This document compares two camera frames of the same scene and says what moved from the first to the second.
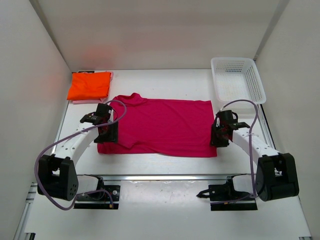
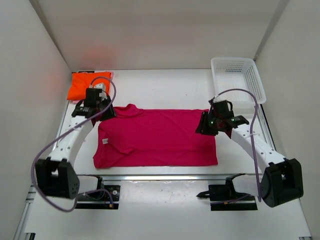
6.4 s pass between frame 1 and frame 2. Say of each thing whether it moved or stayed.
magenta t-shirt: moved
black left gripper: moved
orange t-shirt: stayed
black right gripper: moved
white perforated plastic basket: stayed
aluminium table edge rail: stayed
